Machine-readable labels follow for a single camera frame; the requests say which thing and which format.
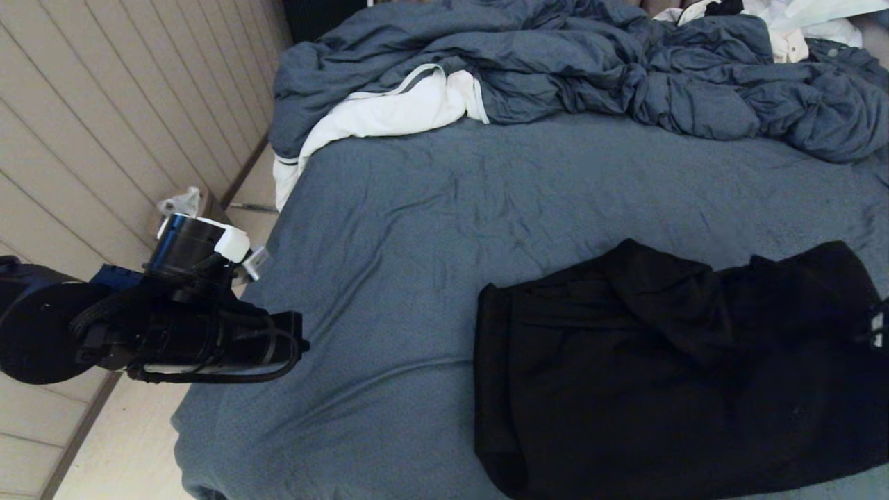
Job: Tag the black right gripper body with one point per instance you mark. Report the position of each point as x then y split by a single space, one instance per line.
881 326

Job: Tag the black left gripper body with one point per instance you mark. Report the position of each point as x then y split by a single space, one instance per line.
180 333

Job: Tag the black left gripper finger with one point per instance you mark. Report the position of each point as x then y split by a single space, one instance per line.
288 326
290 353

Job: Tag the black zip hoodie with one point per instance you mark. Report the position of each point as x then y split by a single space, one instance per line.
660 382

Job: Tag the white crumpled clothes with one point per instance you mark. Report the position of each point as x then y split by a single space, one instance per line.
799 19

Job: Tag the thin metal rod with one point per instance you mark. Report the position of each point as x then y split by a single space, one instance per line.
253 206

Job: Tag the white plastic bin bag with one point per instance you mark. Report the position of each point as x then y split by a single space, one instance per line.
179 201

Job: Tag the blue bed sheet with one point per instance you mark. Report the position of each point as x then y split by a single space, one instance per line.
417 243

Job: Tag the white blanket with grey stripe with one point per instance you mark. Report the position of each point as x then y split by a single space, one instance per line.
389 110

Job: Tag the blue denim shirt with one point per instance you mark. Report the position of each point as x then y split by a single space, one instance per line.
844 61

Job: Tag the small black garment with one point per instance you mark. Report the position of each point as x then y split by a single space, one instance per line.
726 7

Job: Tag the crumpled blue duvet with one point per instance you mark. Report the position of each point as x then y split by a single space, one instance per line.
555 55

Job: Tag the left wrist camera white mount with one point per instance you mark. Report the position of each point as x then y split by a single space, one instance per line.
233 242

